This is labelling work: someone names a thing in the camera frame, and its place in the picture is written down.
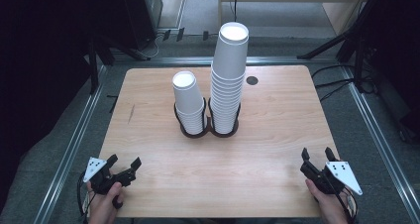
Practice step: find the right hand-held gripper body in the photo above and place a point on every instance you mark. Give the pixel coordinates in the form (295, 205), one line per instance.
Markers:
(340, 172)

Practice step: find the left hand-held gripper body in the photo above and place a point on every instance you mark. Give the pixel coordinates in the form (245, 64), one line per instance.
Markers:
(99, 176)

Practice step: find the black double cup holder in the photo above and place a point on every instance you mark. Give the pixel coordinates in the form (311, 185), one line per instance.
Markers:
(198, 134)

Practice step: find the tall stack of paper cups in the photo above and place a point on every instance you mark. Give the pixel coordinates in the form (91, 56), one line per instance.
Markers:
(226, 105)

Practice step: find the person's left hand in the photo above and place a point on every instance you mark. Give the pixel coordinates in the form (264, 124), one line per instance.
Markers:
(104, 207)

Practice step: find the person's right hand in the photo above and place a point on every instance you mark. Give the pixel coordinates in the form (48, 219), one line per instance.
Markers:
(330, 207)

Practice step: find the short stack of paper cups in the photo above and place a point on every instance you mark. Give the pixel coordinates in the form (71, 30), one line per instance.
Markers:
(188, 98)

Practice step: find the black round table grommet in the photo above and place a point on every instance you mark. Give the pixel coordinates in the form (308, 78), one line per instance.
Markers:
(252, 80)

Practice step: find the black metal stand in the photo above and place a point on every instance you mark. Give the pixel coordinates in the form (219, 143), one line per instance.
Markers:
(94, 68)

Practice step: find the black curtain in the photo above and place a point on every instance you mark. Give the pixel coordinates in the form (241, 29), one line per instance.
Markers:
(39, 85)

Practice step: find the black tripod stand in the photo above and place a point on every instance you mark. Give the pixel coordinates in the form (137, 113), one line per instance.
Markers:
(330, 44)

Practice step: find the black plug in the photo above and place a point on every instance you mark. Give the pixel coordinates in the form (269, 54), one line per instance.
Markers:
(166, 35)
(180, 34)
(205, 35)

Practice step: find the light wooden cabinet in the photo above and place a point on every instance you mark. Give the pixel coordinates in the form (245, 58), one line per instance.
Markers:
(340, 9)

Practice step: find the black computer tower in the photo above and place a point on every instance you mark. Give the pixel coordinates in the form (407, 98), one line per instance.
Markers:
(137, 16)

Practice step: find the metal floor rail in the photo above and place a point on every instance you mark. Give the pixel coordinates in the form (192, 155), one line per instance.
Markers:
(379, 141)
(69, 151)
(280, 60)

